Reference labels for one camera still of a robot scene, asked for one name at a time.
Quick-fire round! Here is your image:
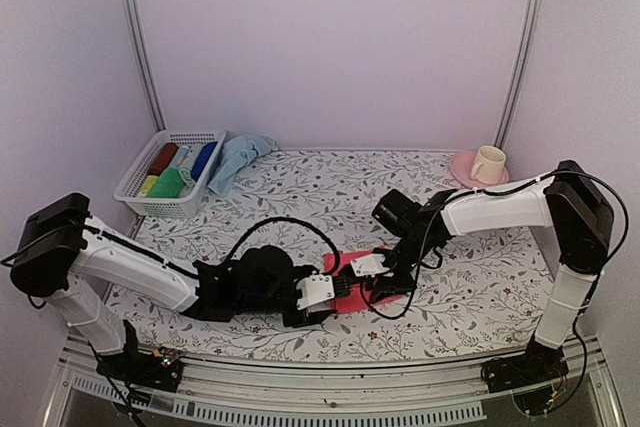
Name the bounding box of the pink towel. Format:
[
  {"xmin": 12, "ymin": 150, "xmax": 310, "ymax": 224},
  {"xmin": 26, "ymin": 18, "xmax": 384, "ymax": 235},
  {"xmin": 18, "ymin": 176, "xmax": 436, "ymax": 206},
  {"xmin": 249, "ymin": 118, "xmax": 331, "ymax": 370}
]
[{"xmin": 324, "ymin": 250, "xmax": 402, "ymax": 314}]

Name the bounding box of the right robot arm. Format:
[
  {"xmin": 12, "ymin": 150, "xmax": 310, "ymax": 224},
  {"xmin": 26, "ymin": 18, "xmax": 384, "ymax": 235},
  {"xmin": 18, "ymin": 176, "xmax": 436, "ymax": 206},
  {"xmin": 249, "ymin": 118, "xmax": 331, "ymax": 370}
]
[{"xmin": 351, "ymin": 160, "xmax": 621, "ymax": 383}]

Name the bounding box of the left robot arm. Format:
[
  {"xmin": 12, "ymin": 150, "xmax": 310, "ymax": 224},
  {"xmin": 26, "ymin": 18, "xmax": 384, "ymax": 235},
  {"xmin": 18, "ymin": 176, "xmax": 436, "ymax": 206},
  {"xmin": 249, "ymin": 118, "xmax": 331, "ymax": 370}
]
[{"xmin": 1, "ymin": 192, "xmax": 351, "ymax": 381}]

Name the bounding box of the floral tablecloth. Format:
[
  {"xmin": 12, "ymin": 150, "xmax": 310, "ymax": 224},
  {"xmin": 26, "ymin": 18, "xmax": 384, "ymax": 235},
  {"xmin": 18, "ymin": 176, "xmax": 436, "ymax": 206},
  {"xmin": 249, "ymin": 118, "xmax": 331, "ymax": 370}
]
[{"xmin": 106, "ymin": 151, "xmax": 552, "ymax": 363}]

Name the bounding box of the pink saucer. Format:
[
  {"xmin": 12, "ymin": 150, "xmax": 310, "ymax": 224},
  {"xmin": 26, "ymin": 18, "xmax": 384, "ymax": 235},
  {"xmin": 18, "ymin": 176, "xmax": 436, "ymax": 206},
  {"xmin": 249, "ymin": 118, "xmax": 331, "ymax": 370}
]
[{"xmin": 449, "ymin": 151, "xmax": 509, "ymax": 188}]

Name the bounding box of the cream mug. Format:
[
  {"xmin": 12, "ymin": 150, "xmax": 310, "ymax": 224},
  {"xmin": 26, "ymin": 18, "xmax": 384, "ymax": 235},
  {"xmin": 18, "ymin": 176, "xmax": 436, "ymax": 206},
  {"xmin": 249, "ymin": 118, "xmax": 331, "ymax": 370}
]
[{"xmin": 470, "ymin": 145, "xmax": 507, "ymax": 185}]

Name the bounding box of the light blue towel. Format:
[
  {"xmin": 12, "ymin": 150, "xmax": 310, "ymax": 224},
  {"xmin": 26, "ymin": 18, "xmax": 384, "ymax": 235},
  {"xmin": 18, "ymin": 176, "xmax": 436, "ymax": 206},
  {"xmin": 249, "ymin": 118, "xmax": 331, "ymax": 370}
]
[{"xmin": 207, "ymin": 134, "xmax": 279, "ymax": 197}]

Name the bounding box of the green rolled towel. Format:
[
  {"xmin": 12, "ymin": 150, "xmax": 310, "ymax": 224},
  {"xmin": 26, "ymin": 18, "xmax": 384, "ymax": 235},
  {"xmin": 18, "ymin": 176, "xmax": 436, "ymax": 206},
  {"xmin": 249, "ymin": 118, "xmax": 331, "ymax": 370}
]
[{"xmin": 147, "ymin": 168, "xmax": 192, "ymax": 199}]

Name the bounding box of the white plastic basket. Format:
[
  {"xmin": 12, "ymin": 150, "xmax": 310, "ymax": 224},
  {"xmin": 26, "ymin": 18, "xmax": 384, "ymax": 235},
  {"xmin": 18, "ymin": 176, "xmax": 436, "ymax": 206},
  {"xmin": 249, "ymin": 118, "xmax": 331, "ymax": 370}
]
[{"xmin": 114, "ymin": 130, "xmax": 226, "ymax": 218}]

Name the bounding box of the blue rolled towel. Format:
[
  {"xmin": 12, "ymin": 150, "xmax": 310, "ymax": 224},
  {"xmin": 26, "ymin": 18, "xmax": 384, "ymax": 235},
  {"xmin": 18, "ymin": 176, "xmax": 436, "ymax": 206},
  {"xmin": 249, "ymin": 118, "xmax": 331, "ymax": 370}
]
[{"xmin": 191, "ymin": 142, "xmax": 217, "ymax": 181}]

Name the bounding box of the teal patterned rolled towel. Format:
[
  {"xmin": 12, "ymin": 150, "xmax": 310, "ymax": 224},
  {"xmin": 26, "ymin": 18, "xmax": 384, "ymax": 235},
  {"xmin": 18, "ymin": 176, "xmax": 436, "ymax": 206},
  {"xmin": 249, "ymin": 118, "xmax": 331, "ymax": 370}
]
[{"xmin": 169, "ymin": 144, "xmax": 202, "ymax": 170}]

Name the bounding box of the yellow rolled towel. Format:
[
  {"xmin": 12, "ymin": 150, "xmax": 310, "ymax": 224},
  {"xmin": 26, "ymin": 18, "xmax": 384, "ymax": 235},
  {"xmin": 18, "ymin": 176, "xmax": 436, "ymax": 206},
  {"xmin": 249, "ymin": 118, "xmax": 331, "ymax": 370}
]
[{"xmin": 137, "ymin": 175, "xmax": 158, "ymax": 197}]

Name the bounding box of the dark red rolled towel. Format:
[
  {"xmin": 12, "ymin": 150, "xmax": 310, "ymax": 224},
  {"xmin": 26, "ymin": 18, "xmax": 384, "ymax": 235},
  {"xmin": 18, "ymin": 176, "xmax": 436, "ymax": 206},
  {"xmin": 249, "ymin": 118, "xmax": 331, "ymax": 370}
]
[{"xmin": 147, "ymin": 142, "xmax": 178, "ymax": 176}]

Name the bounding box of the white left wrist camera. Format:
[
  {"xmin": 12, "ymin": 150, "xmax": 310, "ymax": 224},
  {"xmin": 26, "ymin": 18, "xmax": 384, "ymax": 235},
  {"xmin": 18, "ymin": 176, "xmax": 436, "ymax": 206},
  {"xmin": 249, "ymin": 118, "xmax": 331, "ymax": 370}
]
[{"xmin": 295, "ymin": 274, "xmax": 335, "ymax": 310}]

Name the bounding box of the left black cable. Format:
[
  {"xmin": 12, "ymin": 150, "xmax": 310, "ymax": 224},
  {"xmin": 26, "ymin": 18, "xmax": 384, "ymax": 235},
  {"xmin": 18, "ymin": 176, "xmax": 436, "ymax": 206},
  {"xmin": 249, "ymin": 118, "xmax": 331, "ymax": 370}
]
[{"xmin": 229, "ymin": 216, "xmax": 341, "ymax": 278}]

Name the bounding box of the front aluminium rail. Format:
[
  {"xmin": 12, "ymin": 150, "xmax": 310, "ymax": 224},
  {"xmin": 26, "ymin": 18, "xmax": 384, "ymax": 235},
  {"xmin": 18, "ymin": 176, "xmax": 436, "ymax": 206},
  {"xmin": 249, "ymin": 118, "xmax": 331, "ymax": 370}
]
[{"xmin": 54, "ymin": 332, "xmax": 614, "ymax": 423}]

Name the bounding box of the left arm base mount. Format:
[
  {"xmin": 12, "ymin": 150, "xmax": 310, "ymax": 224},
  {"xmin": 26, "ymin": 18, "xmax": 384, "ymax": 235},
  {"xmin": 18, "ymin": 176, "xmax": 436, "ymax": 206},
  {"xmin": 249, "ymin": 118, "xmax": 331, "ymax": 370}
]
[{"xmin": 97, "ymin": 351, "xmax": 184, "ymax": 393}]

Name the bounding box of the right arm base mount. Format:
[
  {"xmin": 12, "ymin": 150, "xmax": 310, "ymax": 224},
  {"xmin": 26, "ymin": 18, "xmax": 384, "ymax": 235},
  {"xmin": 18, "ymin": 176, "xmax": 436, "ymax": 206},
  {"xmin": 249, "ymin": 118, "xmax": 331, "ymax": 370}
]
[{"xmin": 480, "ymin": 353, "xmax": 569, "ymax": 393}]

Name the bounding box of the right aluminium post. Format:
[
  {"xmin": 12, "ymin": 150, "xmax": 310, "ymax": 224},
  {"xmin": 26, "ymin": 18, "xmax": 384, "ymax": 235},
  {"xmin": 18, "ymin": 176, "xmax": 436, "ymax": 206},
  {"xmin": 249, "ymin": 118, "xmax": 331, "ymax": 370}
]
[{"xmin": 494, "ymin": 0, "xmax": 542, "ymax": 150}]

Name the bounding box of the aluminium post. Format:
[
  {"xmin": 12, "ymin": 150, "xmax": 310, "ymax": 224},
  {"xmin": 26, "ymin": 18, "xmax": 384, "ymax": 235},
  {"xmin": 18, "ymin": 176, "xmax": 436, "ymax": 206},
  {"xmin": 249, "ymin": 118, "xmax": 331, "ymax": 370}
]
[
  {"xmin": 122, "ymin": 0, "xmax": 166, "ymax": 131},
  {"xmin": 494, "ymin": 0, "xmax": 542, "ymax": 150}
]

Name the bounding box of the left aluminium post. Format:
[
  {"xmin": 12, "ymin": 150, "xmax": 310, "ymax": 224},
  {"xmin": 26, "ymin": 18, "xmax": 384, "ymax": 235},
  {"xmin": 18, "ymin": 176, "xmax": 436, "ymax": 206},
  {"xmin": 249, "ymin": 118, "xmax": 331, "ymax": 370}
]
[{"xmin": 122, "ymin": 0, "xmax": 166, "ymax": 131}]

